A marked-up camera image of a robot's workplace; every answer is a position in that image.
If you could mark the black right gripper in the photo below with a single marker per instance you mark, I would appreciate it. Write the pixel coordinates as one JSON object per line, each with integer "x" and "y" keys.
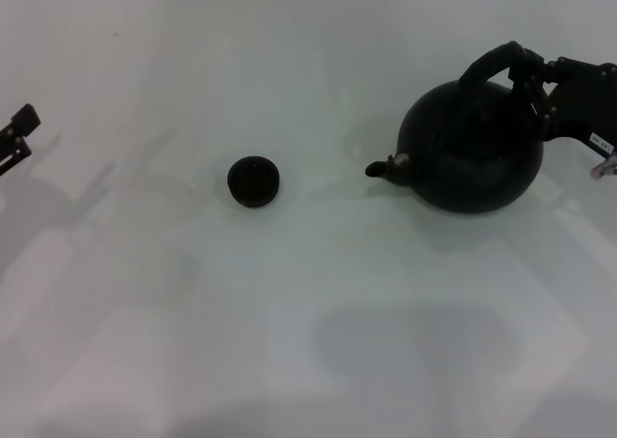
{"x": 588, "y": 100}

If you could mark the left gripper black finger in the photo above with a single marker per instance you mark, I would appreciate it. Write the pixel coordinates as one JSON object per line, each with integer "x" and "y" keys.
{"x": 19, "y": 134}

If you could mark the small black teacup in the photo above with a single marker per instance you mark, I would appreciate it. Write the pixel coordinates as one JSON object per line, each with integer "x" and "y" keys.
{"x": 254, "y": 182}

